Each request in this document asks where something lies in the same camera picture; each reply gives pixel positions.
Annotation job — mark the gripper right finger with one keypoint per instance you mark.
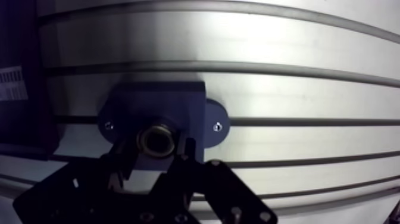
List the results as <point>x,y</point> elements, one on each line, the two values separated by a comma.
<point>215,190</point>

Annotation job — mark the dark blue-grey housing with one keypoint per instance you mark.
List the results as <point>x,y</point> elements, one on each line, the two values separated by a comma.
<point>156,100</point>

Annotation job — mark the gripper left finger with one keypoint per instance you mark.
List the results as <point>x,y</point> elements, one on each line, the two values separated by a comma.
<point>72,194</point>

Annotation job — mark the steel bearing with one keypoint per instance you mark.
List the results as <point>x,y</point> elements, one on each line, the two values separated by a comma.
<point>156,140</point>

